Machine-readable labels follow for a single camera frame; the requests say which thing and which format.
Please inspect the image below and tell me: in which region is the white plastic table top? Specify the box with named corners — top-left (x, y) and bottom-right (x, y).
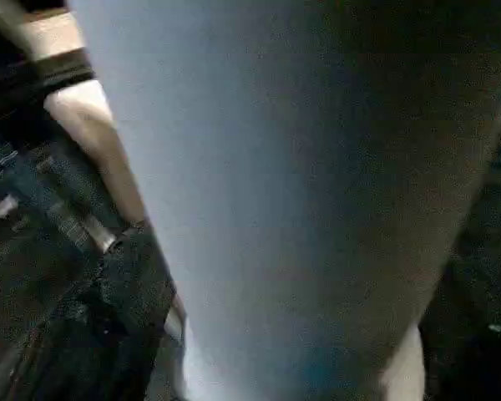
top-left (17, 10), bottom-right (151, 228)

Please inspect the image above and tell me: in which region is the black plastic mat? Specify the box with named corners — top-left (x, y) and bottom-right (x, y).
top-left (0, 17), bottom-right (501, 401)

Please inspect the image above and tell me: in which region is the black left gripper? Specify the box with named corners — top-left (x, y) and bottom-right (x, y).
top-left (0, 50), bottom-right (124, 256)

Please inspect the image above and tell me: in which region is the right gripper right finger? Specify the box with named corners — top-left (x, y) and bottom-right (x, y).
top-left (417, 246), bottom-right (501, 401)

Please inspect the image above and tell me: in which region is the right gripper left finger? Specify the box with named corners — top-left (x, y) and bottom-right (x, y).
top-left (0, 221), bottom-right (180, 401)

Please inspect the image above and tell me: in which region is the white plastic table leg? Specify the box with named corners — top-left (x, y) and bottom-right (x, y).
top-left (65, 0), bottom-right (501, 401)

